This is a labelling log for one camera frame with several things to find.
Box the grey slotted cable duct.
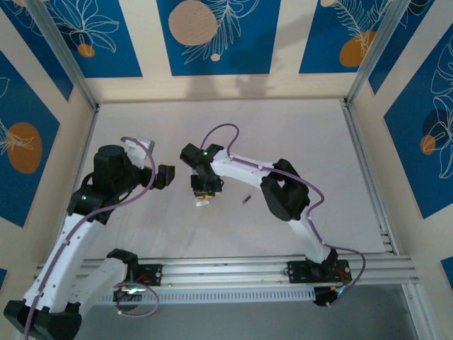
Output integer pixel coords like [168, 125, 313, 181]
[81, 287, 316, 305]

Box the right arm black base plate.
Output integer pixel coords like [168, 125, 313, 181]
[286, 261, 353, 284]

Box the aluminium mounting rail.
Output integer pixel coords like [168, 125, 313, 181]
[30, 255, 420, 293]

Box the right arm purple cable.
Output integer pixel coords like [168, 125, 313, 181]
[201, 123, 367, 308]

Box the black controller board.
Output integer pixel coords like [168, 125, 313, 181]
[313, 285, 350, 308]
[113, 285, 147, 304]

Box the aluminium corner post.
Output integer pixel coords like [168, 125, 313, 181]
[345, 0, 413, 107]
[26, 0, 100, 111]

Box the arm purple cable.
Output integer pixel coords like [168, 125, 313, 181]
[201, 123, 367, 308]
[23, 136, 160, 340]

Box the aluminium table side rail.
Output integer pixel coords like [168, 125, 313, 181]
[340, 98, 401, 256]
[51, 104, 101, 263]

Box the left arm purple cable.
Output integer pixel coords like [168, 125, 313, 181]
[23, 136, 160, 340]

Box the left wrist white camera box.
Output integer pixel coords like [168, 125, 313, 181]
[125, 136, 156, 169]

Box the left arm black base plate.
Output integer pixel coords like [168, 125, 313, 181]
[125, 263, 164, 288]

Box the aluminium frame bar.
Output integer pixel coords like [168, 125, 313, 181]
[401, 283, 435, 340]

